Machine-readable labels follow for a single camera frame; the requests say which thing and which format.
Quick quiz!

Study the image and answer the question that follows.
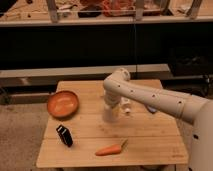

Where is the white ceramic cup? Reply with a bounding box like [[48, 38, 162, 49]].
[[102, 105, 119, 122]]

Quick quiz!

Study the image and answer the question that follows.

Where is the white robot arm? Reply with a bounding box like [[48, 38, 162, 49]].
[[103, 68, 213, 171]]

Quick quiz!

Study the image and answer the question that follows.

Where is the white tube bottle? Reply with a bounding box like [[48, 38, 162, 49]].
[[120, 97, 131, 114]]

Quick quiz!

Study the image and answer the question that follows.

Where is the orange bowl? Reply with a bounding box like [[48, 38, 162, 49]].
[[47, 91, 79, 118]]

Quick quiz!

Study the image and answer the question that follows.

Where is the blue sponge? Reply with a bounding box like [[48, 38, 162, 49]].
[[146, 106, 157, 114]]

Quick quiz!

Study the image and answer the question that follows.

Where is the wooden slatted table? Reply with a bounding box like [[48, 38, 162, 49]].
[[36, 81, 188, 168]]

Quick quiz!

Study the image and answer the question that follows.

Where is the orange carrot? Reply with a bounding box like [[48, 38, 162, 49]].
[[95, 140, 127, 156]]

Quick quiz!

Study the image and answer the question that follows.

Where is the black object on shelf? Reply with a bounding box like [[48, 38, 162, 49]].
[[78, 5, 102, 18]]

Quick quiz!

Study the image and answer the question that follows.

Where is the red cloth on shelf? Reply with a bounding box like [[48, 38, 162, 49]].
[[102, 0, 135, 17]]

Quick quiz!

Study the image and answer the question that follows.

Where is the grey metal bench rail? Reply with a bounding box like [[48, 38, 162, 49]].
[[0, 64, 170, 87]]

